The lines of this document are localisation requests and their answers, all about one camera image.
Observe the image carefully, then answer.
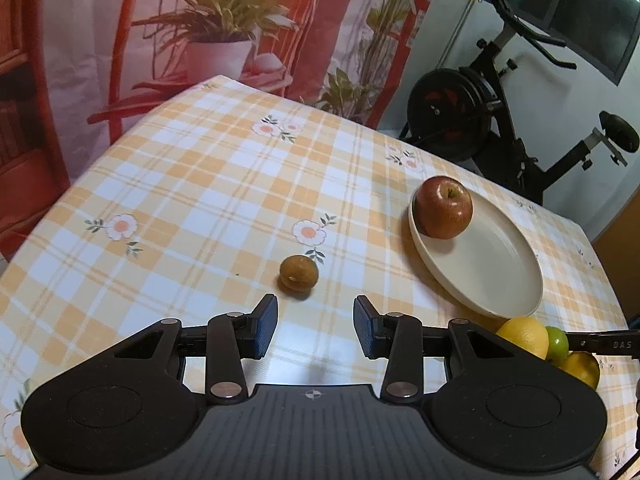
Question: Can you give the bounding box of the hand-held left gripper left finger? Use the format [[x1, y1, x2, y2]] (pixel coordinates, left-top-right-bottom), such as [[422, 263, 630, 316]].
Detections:
[[114, 294, 279, 406]]

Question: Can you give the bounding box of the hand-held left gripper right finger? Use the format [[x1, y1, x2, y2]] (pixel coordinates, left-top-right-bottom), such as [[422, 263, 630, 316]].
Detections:
[[353, 295, 521, 403]]

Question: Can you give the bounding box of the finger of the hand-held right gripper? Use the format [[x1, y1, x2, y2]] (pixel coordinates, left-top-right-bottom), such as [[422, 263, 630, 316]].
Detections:
[[566, 329, 640, 361]]

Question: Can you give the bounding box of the yellow-green citrus fruit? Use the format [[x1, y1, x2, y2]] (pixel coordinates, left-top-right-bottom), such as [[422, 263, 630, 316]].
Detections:
[[557, 351, 601, 390]]

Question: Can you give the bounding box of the green lime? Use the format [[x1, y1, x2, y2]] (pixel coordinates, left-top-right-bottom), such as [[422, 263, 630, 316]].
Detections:
[[544, 326, 571, 364]]

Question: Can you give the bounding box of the small brown fruit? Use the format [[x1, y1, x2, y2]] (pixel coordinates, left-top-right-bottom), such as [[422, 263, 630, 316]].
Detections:
[[278, 254, 319, 293]]

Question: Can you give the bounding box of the large yellow lemon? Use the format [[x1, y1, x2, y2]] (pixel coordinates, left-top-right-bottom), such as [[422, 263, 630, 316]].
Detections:
[[495, 316, 550, 360]]

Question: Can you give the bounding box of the cream oval plate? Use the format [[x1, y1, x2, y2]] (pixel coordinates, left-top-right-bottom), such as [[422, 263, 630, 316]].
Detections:
[[407, 187, 544, 320]]

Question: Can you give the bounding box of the red apple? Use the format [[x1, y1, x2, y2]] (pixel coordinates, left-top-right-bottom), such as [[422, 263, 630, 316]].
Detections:
[[414, 175, 474, 240]]

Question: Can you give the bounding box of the orange plaid floral tablecloth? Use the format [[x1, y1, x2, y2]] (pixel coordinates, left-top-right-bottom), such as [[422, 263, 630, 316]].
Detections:
[[0, 75, 629, 477]]

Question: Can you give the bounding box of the black exercise bike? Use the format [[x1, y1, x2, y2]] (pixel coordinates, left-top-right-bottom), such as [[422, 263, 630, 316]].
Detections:
[[397, 0, 640, 206]]

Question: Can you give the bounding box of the printed plant backdrop cloth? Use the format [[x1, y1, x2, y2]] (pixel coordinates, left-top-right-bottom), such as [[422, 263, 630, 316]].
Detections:
[[0, 0, 447, 263]]

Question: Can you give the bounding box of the dark window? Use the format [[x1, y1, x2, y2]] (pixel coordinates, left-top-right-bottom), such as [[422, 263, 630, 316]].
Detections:
[[444, 0, 640, 86]]

